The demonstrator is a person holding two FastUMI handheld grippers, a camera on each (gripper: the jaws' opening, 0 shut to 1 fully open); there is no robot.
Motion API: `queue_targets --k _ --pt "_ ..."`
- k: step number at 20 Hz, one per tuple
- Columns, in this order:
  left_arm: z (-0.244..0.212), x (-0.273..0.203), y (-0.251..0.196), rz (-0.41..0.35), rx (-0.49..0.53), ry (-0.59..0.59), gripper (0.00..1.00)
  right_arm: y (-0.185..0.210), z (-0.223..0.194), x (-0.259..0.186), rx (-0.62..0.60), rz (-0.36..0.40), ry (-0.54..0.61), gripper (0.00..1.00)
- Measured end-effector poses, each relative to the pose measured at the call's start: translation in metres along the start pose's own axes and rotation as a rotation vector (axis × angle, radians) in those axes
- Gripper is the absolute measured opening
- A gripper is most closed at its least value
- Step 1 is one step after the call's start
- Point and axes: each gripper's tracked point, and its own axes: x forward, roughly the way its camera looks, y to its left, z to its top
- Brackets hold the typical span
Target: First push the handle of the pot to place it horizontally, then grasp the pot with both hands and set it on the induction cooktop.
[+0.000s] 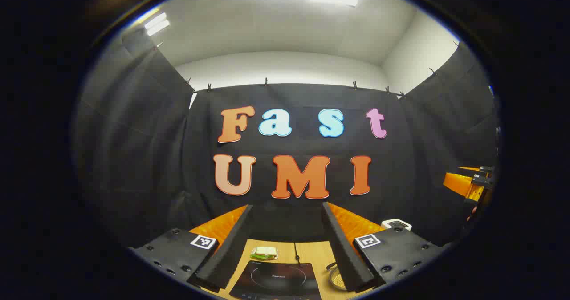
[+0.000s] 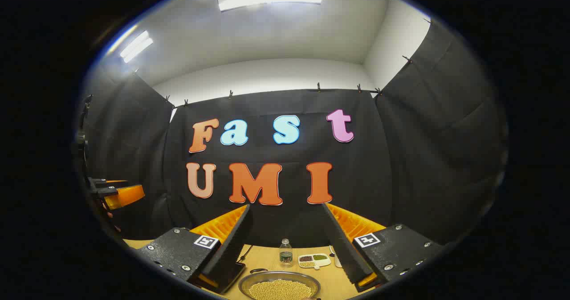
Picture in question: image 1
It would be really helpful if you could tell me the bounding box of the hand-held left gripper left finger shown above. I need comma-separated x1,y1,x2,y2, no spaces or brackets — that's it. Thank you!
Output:
128,204,253,293

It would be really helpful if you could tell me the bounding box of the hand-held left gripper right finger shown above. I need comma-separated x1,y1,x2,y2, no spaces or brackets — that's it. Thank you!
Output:
322,202,451,293

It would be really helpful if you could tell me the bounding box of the steel pot with black handle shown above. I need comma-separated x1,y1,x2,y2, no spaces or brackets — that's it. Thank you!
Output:
326,263,349,291

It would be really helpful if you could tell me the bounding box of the black induction cooktop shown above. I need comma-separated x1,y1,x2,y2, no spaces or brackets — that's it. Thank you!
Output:
229,260,322,300

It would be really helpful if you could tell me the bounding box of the small white plate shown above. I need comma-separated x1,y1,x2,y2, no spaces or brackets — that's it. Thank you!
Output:
250,247,279,261

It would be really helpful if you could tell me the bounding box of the white toaster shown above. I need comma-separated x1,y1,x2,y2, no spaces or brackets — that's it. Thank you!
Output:
381,219,412,232

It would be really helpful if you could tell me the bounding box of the row of small cloth clips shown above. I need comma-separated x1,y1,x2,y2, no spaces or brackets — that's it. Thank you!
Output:
154,42,461,100

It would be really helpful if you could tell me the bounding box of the small ceiling light panel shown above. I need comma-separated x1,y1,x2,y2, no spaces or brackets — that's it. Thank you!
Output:
143,12,171,36

